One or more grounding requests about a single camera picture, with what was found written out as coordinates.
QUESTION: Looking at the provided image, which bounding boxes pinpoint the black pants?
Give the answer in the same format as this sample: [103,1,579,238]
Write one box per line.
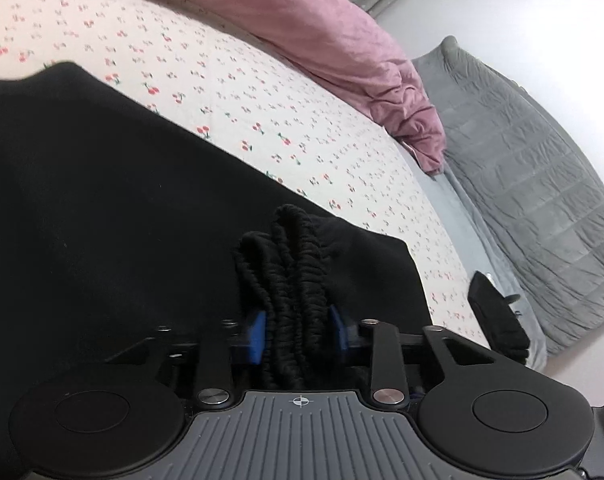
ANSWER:
[0,63,431,479]

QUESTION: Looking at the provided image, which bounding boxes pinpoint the folded black garment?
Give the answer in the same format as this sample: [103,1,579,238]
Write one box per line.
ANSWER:
[467,271,531,365]

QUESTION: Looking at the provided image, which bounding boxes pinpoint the cherry print bed sheet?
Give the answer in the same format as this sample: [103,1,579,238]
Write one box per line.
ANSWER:
[0,0,485,344]

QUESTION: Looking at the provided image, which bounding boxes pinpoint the grey quilted pillow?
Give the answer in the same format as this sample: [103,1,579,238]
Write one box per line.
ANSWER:
[413,36,604,356]

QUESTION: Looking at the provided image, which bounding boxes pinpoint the pink duvet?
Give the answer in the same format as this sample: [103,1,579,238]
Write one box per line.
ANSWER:
[189,0,446,174]

